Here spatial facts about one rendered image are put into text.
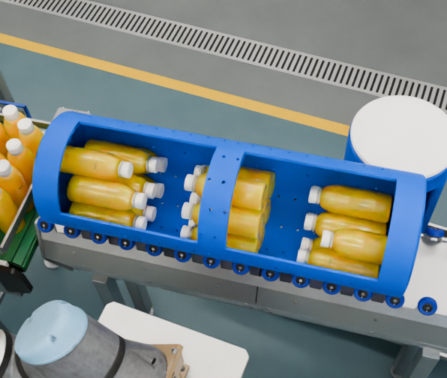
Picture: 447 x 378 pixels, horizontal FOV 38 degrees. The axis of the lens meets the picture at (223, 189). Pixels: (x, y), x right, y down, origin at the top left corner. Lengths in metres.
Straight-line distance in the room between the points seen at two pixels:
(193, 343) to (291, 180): 0.53
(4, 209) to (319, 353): 1.34
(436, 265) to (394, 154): 0.30
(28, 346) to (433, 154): 1.11
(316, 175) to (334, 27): 1.99
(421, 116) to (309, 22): 1.82
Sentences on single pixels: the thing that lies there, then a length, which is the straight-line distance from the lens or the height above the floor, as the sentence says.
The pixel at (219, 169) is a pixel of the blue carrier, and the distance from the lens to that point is 1.45.
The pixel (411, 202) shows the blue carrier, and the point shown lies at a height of 1.23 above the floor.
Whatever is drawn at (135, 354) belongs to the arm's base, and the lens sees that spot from 1.20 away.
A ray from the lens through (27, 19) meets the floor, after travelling 3.82.
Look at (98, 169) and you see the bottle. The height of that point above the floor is 1.16.
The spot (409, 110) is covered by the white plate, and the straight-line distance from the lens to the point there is 1.84.
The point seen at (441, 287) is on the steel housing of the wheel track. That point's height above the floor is 0.93.
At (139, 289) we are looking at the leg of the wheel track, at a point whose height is 0.28.
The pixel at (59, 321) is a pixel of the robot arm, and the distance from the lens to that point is 1.13.
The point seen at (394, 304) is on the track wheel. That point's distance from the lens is 1.62.
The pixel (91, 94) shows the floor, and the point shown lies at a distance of 3.33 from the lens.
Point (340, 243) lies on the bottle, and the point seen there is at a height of 1.12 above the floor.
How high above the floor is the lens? 2.42
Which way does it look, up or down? 57 degrees down
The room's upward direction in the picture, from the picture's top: 5 degrees counter-clockwise
